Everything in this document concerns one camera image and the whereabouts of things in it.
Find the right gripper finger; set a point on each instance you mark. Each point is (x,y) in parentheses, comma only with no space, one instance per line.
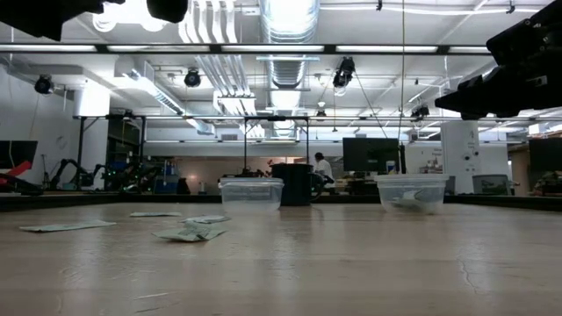
(480,94)
(474,112)

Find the black background robot arm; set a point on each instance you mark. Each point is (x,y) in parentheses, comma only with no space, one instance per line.
(85,177)

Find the white building pillar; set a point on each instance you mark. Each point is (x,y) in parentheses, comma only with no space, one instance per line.
(91,131)
(460,149)

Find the grey plastic crate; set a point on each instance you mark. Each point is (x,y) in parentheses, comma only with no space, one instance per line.
(491,184)

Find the round clear plastic container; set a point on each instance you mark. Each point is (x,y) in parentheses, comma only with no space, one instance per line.
(410,184)

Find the black shelving unit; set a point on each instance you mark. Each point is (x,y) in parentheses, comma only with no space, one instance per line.
(112,149)

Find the red angled bar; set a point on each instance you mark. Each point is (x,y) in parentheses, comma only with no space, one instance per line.
(15,169)

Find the person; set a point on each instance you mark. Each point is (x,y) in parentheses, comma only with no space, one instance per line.
(324,169)

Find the dark enamel mug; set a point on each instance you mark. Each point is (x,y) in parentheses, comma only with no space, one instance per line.
(298,184)

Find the rectangular clear plastic container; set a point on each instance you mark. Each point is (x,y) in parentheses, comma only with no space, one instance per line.
(251,195)

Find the black ceiling-hung camera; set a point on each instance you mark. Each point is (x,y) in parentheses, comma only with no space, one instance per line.
(192,78)
(44,84)
(420,112)
(343,72)

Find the silver ceiling air duct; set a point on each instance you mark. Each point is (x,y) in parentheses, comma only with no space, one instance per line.
(287,70)

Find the black aluminium rig frame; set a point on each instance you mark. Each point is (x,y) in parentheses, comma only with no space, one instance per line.
(88,203)

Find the black background rig frame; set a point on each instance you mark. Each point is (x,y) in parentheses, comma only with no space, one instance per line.
(276,118)

